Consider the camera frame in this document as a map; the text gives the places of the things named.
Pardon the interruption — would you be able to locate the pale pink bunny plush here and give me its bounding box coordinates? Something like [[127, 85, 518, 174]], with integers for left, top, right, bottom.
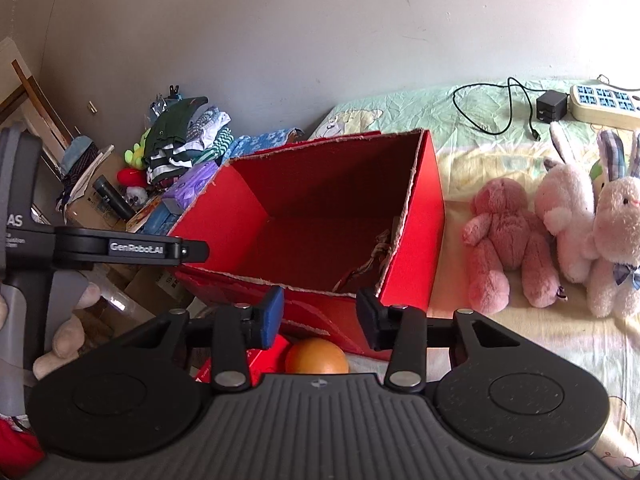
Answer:
[[534, 120, 602, 284]]

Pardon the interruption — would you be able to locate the red plush toy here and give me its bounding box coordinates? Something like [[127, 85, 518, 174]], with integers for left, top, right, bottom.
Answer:
[[117, 167, 149, 189]]

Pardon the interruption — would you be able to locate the orange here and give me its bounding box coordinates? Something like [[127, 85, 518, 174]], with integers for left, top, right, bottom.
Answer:
[[285, 338, 350, 375]]

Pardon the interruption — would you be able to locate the beige plush toy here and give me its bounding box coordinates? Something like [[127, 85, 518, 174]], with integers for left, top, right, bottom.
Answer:
[[32, 282, 102, 382]]

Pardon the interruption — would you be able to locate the blue striped cloth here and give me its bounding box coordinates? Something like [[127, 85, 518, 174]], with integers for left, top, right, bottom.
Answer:
[[56, 135, 103, 207]]

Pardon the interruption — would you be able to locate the stack of folded clothes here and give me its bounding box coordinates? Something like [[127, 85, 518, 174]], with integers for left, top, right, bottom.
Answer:
[[142, 96, 234, 187]]

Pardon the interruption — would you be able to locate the colourful picture book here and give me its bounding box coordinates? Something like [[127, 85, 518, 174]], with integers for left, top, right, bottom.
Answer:
[[125, 197, 163, 233]]

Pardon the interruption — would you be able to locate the black charger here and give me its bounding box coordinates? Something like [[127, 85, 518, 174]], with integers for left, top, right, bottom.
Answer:
[[536, 91, 570, 122]]

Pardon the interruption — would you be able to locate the large red cardboard box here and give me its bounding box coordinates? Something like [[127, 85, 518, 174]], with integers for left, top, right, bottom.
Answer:
[[167, 129, 447, 362]]

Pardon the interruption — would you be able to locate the cream power strip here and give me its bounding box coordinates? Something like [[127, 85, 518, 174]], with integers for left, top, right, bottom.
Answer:
[[570, 79, 640, 129]]

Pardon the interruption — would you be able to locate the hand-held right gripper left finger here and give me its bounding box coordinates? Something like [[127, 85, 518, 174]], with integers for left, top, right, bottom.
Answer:
[[127, 286, 285, 394]]

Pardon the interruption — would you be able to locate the black charger cable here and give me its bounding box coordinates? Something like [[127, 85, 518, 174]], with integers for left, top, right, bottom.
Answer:
[[452, 77, 544, 142]]

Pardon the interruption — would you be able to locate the red cloth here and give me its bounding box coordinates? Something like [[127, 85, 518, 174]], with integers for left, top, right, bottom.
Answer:
[[0, 416, 47, 479]]

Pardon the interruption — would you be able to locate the purple tissue pack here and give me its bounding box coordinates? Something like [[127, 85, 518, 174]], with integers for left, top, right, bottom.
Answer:
[[161, 161, 220, 211]]

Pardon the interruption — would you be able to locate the brown cardboard box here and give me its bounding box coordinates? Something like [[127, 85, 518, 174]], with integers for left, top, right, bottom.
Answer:
[[64, 185, 176, 311]]

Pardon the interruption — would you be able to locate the pink teddy bear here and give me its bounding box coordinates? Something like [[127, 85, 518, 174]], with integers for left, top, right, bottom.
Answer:
[[462, 177, 565, 314]]

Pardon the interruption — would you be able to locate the plaid eared bunny plush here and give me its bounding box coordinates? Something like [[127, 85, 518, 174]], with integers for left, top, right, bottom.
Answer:
[[586, 130, 640, 319]]

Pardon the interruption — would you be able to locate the green plush toy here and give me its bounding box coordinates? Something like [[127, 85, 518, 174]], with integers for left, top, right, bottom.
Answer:
[[122, 130, 152, 169]]

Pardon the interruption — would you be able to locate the wooden frame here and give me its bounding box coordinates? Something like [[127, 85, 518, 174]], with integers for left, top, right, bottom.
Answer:
[[0, 37, 73, 147]]

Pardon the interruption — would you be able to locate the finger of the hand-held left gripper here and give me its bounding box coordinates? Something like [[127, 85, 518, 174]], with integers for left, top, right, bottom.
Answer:
[[54, 227, 209, 267]]

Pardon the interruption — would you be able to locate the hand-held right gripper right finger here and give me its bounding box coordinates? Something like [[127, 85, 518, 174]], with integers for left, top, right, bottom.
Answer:
[[356, 288, 532, 394]]

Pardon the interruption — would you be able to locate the white power strip cable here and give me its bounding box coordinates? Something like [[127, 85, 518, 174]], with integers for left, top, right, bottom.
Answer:
[[596, 74, 640, 93]]

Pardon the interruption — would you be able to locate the blue wipes pack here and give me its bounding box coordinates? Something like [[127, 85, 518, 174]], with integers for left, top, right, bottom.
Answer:
[[142, 200, 177, 235]]

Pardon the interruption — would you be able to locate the black cylinder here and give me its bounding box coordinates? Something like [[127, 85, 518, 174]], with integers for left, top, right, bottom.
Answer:
[[92, 175, 137, 222]]

